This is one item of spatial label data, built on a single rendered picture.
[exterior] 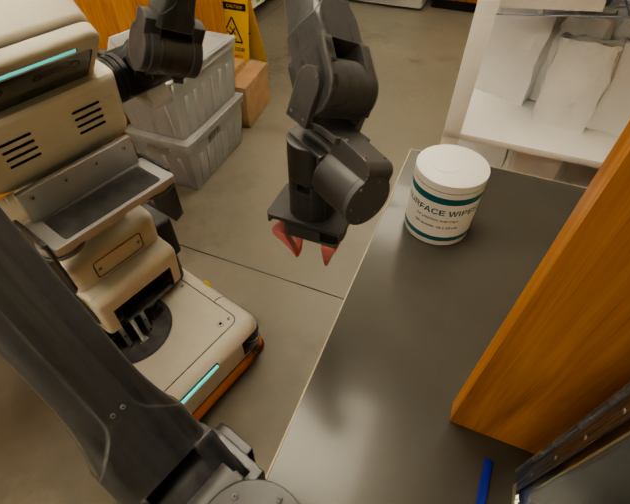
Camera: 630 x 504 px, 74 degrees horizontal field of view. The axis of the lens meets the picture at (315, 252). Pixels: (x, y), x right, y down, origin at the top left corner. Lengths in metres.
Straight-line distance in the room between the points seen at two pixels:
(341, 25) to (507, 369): 0.40
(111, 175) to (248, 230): 1.38
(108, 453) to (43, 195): 0.61
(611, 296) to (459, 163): 0.46
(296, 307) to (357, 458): 1.30
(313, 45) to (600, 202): 0.28
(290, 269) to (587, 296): 1.69
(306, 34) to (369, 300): 0.45
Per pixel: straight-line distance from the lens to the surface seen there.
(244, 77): 2.98
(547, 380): 0.52
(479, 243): 0.88
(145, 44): 0.78
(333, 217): 0.52
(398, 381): 0.67
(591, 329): 0.44
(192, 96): 2.29
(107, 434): 0.29
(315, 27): 0.44
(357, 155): 0.40
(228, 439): 0.34
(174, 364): 1.48
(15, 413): 1.98
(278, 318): 1.84
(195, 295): 1.62
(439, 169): 0.78
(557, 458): 0.51
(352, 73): 0.44
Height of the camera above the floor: 1.54
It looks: 48 degrees down
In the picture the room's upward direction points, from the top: straight up
